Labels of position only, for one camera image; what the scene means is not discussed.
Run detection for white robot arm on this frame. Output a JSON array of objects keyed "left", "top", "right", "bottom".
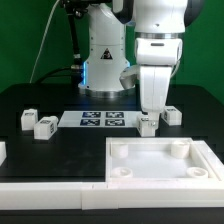
[{"left": 60, "top": 0, "right": 204, "bottom": 129}]

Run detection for white square tabletop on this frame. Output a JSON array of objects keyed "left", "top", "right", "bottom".
[{"left": 105, "top": 138, "right": 219, "bottom": 182}]

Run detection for black thick cable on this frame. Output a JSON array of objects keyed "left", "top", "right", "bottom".
[{"left": 34, "top": 6, "right": 84, "bottom": 84}]

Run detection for white front fence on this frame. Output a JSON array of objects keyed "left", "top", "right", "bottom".
[{"left": 0, "top": 182, "right": 224, "bottom": 210}]

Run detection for white thin cable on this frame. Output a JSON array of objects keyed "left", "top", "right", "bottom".
[{"left": 29, "top": 0, "right": 62, "bottom": 84}]

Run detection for white left fence piece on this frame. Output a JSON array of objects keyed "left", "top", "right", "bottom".
[{"left": 0, "top": 142, "right": 7, "bottom": 166}]

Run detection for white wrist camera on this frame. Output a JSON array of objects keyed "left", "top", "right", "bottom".
[{"left": 135, "top": 38, "right": 183, "bottom": 66}]

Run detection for white sheet with tags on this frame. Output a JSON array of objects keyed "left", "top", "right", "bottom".
[{"left": 59, "top": 111, "right": 140, "bottom": 128}]

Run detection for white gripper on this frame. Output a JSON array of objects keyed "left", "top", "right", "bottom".
[{"left": 139, "top": 66, "right": 172, "bottom": 129}]

